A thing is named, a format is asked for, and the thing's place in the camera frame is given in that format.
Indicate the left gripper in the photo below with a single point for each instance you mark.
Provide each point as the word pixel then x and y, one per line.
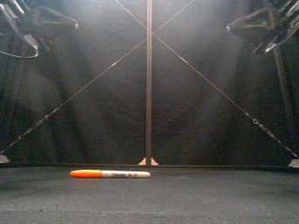
pixel 15 20

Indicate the grey marker pen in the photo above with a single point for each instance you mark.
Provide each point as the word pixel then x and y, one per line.
pixel 117 174

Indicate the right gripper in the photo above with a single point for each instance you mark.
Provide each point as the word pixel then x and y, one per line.
pixel 281 23

